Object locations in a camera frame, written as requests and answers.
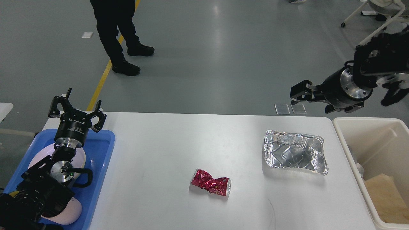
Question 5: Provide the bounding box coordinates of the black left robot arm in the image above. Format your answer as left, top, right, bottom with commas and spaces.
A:
1, 88, 106, 230

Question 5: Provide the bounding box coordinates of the crushed red can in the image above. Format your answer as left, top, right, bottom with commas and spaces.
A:
190, 169, 231, 197

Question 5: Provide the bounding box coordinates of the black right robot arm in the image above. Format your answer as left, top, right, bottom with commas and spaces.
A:
290, 27, 409, 114

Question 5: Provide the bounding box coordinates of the teal mug yellow inside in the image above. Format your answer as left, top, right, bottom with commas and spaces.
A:
9, 191, 19, 197

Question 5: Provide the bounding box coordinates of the aluminium foil tray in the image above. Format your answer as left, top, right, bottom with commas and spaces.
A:
264, 130, 329, 176

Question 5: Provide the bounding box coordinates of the beige plastic bin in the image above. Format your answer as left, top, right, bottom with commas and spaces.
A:
333, 118, 409, 230

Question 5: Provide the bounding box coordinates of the blue plastic tray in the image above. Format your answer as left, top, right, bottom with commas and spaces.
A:
4, 129, 115, 230

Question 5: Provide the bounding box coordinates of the white office chair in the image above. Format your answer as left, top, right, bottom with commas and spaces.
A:
341, 0, 409, 46

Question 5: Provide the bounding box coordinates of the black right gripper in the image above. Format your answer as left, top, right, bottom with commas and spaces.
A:
290, 66, 373, 114

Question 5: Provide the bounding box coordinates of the person in black trousers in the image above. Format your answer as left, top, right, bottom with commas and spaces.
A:
90, 0, 155, 76

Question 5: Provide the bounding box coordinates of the white side table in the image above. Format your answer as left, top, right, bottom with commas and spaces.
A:
0, 102, 13, 122

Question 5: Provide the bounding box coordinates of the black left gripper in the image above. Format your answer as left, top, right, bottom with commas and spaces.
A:
48, 88, 107, 149

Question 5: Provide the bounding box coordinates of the pink plastic plate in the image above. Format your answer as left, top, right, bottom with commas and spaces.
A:
28, 144, 86, 183

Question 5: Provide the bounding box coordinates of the brown paper bag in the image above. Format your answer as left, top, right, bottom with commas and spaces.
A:
364, 174, 409, 224

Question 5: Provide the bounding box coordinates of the left clear floor plate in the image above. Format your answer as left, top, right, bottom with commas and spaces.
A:
274, 103, 291, 115

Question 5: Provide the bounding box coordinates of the clear floor plate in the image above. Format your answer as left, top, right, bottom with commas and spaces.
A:
291, 103, 307, 115
274, 103, 291, 115

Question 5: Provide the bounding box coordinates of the right clear floor plate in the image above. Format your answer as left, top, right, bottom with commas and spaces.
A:
291, 103, 307, 115

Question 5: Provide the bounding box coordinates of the pink plastic cup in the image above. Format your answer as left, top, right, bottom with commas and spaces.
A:
41, 197, 82, 225

